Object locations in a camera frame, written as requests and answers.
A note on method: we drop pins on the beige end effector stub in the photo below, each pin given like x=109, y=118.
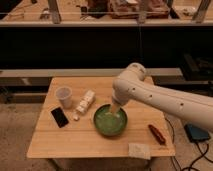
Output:
x=114, y=108

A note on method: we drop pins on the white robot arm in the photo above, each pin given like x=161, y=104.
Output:
x=130, y=85

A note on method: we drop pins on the green ceramic bowl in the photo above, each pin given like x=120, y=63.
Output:
x=108, y=124

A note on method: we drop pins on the wooden table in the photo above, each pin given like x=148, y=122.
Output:
x=79, y=139

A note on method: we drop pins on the small white cube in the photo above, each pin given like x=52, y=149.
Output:
x=76, y=117

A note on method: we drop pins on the red brown pocket knife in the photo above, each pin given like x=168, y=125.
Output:
x=157, y=134

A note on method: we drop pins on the translucent plastic cup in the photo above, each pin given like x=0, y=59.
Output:
x=64, y=95

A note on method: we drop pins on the black smartphone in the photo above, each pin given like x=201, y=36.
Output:
x=59, y=117

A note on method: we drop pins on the black foot pedal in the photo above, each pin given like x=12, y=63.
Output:
x=196, y=134

